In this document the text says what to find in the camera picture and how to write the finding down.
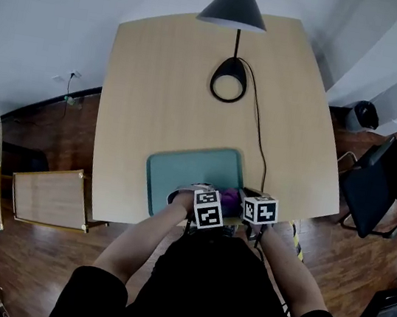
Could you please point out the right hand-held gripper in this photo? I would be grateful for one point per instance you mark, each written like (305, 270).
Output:
(260, 210)

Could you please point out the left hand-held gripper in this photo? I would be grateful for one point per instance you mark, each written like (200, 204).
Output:
(208, 211)

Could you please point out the purple cloth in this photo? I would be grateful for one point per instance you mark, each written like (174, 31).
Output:
(231, 197)

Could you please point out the teal tray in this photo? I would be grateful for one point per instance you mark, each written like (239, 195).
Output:
(189, 167)

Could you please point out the person's right forearm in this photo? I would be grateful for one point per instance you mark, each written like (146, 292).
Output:
(289, 269)

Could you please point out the person's left forearm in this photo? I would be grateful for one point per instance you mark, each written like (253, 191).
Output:
(149, 235)

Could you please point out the yellow black striped tape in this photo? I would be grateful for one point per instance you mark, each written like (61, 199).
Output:
(297, 244)

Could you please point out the person's black shirt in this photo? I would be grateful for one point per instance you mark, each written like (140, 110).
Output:
(213, 298)

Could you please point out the black chair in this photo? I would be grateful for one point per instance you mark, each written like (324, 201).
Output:
(369, 188)

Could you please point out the black trash bin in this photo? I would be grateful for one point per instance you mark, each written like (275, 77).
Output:
(364, 115)

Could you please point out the wooden side cart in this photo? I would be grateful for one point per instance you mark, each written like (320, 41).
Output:
(51, 194)

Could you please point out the black desk lamp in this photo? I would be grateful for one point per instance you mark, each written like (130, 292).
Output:
(233, 6)

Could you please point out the white wall socket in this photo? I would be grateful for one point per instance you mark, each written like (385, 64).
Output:
(67, 75)

